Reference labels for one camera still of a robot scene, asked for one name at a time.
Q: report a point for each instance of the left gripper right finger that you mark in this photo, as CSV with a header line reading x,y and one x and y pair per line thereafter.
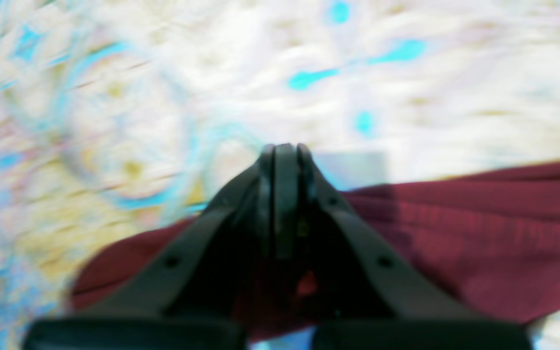
x,y
377,300

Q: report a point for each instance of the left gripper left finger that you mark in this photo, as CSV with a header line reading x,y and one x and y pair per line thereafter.
x,y
183,299

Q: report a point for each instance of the dark red t-shirt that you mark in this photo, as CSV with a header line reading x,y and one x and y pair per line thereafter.
x,y
492,240

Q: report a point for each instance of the patterned tile tablecloth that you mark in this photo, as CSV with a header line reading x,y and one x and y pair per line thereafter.
x,y
120,116

